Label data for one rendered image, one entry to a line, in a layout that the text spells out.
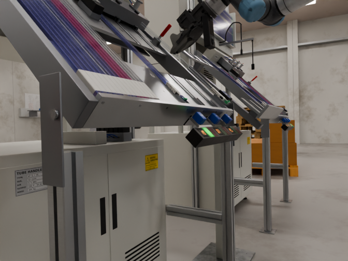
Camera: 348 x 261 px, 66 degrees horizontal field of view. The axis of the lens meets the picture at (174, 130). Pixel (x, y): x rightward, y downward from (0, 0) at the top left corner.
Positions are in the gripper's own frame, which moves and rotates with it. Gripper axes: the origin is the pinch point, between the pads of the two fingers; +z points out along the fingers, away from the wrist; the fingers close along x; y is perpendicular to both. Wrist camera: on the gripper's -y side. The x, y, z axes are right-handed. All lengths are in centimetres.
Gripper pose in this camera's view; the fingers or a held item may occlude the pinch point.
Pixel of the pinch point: (175, 53)
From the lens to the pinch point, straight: 107.4
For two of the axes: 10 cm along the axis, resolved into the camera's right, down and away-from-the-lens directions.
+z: -6.8, 5.9, 4.3
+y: -5.2, -8.1, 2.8
